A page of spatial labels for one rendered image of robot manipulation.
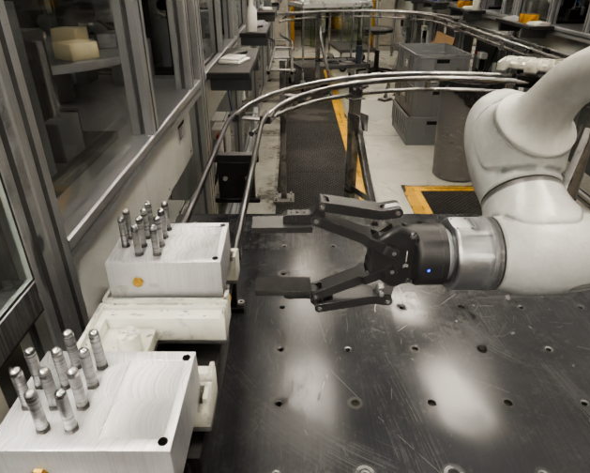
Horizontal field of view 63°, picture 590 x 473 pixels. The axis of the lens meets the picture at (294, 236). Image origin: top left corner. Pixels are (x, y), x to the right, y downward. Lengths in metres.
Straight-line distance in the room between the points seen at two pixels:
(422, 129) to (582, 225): 3.27
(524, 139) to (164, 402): 0.49
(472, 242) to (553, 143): 0.16
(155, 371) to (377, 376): 0.41
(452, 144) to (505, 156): 2.52
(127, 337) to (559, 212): 0.49
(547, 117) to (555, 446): 0.41
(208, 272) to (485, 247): 0.31
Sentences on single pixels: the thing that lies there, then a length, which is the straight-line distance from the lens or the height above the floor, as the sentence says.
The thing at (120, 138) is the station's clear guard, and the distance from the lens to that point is 0.91.
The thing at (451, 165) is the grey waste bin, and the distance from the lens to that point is 3.21.
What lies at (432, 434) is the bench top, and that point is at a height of 0.68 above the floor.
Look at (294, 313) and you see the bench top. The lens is 0.85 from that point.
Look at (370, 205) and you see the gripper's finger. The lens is 0.55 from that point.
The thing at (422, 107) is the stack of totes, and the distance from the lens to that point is 3.82.
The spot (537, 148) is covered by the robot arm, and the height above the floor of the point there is 1.02.
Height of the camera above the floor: 1.21
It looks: 29 degrees down
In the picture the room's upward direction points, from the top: straight up
